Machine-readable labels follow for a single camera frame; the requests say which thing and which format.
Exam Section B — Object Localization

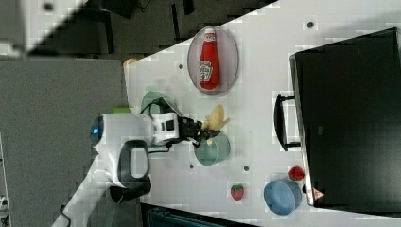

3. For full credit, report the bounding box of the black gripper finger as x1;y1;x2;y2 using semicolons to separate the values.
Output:
192;130;220;148
186;117;203;127

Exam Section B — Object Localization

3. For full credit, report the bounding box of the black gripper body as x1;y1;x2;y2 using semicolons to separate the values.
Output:
178;116;201;142

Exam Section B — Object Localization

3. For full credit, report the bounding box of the peeled banana toy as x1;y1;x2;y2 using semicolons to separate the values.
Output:
201;104;230;131

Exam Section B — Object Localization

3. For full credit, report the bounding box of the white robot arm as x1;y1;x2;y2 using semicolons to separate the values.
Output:
51;112;220;227

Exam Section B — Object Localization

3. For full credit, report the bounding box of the green cup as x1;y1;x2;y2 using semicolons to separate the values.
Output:
194;133;231;166

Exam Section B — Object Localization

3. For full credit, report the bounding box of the green perforated basket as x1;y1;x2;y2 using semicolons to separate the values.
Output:
141;91;172;114

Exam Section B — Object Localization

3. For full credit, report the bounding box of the red ketchup bottle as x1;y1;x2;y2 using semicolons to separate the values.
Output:
199;28;219;90

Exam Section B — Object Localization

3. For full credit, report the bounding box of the strawberry toy with green leaves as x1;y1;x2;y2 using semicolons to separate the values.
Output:
230;183;244;201

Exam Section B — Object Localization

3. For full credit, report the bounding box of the grey round plate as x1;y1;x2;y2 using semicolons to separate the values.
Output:
186;26;239;95

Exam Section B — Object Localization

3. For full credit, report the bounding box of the red strawberry toy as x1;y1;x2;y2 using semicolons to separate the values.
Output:
288;166;305;181

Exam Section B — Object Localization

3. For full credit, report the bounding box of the blue bowl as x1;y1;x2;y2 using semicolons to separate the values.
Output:
263;179;302;216

